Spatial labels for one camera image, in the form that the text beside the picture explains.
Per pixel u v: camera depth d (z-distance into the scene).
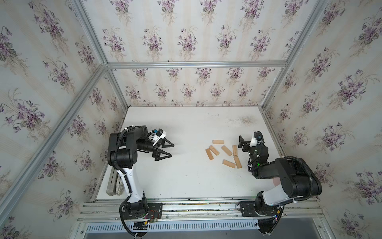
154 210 0.72
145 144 0.76
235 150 0.95
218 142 1.00
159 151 0.73
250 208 0.73
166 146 0.84
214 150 0.95
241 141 0.84
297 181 0.45
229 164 0.91
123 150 0.54
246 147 0.82
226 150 0.96
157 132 0.75
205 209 0.75
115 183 0.76
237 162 0.90
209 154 0.93
